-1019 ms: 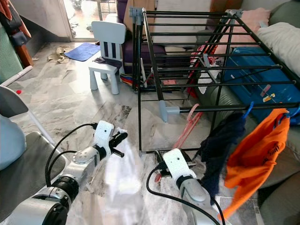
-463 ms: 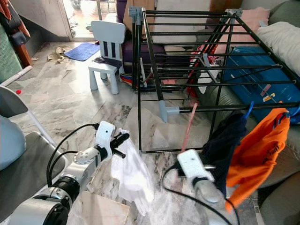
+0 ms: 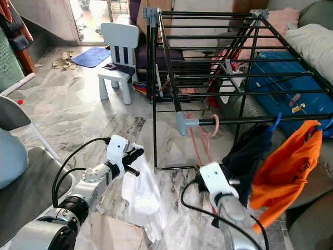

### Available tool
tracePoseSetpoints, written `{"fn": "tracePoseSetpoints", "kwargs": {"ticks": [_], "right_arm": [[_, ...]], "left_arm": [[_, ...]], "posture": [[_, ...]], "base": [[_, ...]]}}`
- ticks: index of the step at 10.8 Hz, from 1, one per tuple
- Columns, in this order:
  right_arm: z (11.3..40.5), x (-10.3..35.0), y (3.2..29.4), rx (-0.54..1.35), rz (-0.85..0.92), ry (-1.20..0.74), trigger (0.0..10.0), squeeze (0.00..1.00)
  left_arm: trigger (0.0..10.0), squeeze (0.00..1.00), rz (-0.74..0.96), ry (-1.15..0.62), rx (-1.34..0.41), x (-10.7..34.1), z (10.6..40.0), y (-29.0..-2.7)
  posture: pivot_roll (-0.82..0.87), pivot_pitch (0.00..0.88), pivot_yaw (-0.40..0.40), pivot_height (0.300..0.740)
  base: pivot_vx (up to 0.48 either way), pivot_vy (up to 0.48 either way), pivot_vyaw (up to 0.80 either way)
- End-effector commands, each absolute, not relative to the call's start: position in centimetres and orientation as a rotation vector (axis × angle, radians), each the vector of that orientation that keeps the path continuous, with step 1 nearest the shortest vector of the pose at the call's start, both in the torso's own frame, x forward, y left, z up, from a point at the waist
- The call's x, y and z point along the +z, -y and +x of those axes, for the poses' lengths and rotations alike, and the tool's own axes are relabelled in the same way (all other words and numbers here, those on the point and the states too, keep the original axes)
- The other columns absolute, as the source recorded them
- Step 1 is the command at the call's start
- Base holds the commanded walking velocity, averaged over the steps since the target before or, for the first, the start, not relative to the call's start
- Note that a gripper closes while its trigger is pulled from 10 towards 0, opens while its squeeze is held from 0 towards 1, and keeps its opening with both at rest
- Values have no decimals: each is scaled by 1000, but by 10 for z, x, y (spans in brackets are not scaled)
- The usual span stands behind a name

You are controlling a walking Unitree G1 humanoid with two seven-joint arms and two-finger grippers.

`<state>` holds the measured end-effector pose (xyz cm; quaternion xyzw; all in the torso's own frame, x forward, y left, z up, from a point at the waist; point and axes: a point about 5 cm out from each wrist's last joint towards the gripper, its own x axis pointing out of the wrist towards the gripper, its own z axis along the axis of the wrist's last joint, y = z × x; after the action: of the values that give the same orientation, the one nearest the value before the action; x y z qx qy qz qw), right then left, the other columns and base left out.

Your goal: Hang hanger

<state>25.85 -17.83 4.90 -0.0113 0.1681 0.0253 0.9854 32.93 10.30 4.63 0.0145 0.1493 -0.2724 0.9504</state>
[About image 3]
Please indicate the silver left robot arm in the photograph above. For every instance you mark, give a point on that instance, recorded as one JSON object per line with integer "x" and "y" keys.
{"x": 52, "y": 232}

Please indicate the white shirt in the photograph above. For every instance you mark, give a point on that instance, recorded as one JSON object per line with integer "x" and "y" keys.
{"x": 143, "y": 198}

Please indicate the black metal drying rack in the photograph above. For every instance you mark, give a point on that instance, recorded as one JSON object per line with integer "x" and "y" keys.
{"x": 239, "y": 121}

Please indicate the blue cloth chair cover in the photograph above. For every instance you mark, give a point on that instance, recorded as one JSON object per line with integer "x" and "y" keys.
{"x": 11, "y": 159}

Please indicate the beige floor cloth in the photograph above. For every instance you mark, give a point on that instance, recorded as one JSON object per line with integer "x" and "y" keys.
{"x": 65, "y": 60}

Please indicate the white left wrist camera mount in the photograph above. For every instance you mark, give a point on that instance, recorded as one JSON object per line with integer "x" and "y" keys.
{"x": 117, "y": 148}

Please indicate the blue floor mat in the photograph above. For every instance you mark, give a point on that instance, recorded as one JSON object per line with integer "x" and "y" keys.
{"x": 91, "y": 56}

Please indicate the orange shirt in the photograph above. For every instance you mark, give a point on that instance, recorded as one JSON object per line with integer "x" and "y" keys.
{"x": 283, "y": 172}

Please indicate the blue suitcase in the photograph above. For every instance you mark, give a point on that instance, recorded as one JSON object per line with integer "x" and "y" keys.
{"x": 281, "y": 78}

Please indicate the navy blue garment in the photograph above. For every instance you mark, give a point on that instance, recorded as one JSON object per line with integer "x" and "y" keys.
{"x": 244, "y": 153}

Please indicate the pink clothes hanger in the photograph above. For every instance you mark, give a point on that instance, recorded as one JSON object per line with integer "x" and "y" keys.
{"x": 216, "y": 125}

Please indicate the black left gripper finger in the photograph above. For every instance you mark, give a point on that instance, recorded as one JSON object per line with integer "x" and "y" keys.
{"x": 132, "y": 171}
{"x": 134, "y": 156}

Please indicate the pink blanket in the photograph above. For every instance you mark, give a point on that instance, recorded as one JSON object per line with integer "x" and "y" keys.
{"x": 283, "y": 18}

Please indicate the green cabinet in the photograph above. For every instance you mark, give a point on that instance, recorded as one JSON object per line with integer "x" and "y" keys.
{"x": 10, "y": 60}

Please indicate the white rolled pole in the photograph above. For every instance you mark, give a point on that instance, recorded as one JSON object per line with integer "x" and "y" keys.
{"x": 18, "y": 84}

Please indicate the brown cardboard sheet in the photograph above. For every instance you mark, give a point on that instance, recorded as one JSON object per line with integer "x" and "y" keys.
{"x": 114, "y": 234}

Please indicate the grey white folding chair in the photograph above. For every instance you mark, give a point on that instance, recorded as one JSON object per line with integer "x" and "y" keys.
{"x": 31, "y": 192}

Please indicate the beige pillow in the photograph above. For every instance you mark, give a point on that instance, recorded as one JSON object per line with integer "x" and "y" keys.
{"x": 312, "y": 47}

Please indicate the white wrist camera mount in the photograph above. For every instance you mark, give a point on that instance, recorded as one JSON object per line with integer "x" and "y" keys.
{"x": 213, "y": 177}
{"x": 117, "y": 148}

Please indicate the dark green sofa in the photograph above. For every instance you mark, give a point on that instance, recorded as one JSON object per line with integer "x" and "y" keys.
{"x": 312, "y": 224}

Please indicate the white kids chair slatted back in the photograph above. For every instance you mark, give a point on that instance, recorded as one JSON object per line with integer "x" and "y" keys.
{"x": 119, "y": 35}

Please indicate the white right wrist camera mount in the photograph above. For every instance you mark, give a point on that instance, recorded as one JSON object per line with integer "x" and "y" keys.
{"x": 213, "y": 177}

